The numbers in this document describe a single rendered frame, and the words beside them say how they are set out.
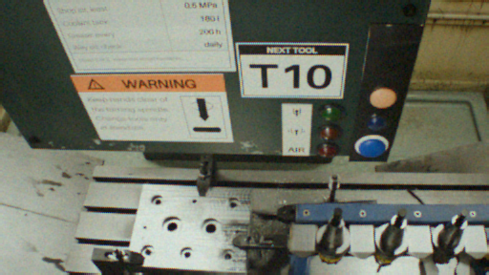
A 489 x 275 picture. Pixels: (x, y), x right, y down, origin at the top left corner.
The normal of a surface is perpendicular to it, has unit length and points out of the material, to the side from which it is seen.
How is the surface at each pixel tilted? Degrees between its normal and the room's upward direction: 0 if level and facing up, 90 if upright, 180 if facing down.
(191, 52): 90
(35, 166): 24
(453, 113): 0
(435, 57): 90
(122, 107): 90
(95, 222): 0
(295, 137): 90
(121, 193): 0
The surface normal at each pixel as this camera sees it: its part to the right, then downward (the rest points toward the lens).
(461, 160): -0.50, -0.54
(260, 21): -0.07, 0.79
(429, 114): -0.06, -0.61
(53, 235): 0.35, -0.56
